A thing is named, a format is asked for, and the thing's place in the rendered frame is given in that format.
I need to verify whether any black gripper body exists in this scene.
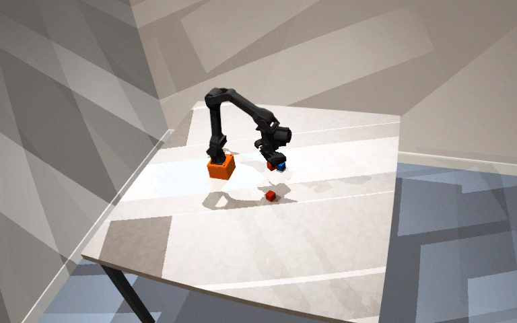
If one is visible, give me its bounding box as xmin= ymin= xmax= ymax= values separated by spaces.
xmin=254 ymin=138 xmax=287 ymax=166

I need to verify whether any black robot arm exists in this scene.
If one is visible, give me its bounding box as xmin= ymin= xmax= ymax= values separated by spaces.
xmin=205 ymin=87 xmax=292 ymax=165

